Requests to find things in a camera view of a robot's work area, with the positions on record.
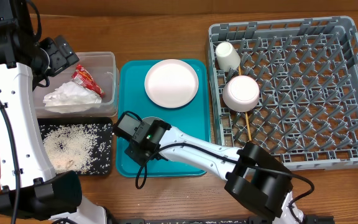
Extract grey bowl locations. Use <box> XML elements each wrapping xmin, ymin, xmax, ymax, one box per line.
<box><xmin>142</xmin><ymin>116</ymin><xmax>161</xmax><ymax>123</ymax></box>

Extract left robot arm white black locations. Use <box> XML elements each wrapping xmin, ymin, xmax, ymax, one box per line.
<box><xmin>0</xmin><ymin>0</ymin><xmax>114</xmax><ymax>223</ymax></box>

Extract black tray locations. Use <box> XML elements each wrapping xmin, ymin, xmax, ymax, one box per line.
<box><xmin>37</xmin><ymin>116</ymin><xmax>114</xmax><ymax>176</ymax></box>

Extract wooden chopstick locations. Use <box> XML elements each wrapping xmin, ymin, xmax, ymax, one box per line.
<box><xmin>238</xmin><ymin>65</ymin><xmax>252</xmax><ymax>142</ymax></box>

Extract white tissue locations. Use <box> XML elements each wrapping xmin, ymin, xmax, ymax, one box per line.
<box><xmin>43</xmin><ymin>81</ymin><xmax>102</xmax><ymax>114</ymax></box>

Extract white rice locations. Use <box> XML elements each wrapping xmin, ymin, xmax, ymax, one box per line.
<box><xmin>40</xmin><ymin>123</ymin><xmax>112</xmax><ymax>175</ymax></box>

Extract grey dishwasher rack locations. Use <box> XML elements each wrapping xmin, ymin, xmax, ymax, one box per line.
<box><xmin>206</xmin><ymin>16</ymin><xmax>358</xmax><ymax>170</ymax></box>

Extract pink plate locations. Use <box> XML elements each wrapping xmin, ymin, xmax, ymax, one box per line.
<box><xmin>144</xmin><ymin>59</ymin><xmax>199</xmax><ymax>109</ymax></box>

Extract red snack wrapper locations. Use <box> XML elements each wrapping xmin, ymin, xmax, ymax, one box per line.
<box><xmin>71</xmin><ymin>64</ymin><xmax>105</xmax><ymax>98</ymax></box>

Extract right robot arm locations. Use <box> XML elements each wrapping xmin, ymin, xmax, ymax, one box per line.
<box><xmin>113</xmin><ymin>111</ymin><xmax>305</xmax><ymax>223</ymax></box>

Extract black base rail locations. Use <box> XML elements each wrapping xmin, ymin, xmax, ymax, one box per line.
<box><xmin>116</xmin><ymin>215</ymin><xmax>335</xmax><ymax>224</ymax></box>

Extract teal serving tray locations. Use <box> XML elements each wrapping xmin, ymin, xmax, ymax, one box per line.
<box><xmin>115</xmin><ymin>59</ymin><xmax>211</xmax><ymax>178</ymax></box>

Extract clear plastic bin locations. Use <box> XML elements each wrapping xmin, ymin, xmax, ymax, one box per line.
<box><xmin>33</xmin><ymin>52</ymin><xmax>119</xmax><ymax>118</ymax></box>

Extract pink bowl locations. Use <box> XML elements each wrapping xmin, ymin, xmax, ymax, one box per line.
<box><xmin>223</xmin><ymin>75</ymin><xmax>260</xmax><ymax>112</ymax></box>

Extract cream cup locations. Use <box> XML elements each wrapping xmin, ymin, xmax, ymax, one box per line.
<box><xmin>215</xmin><ymin>42</ymin><xmax>241</xmax><ymax>72</ymax></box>

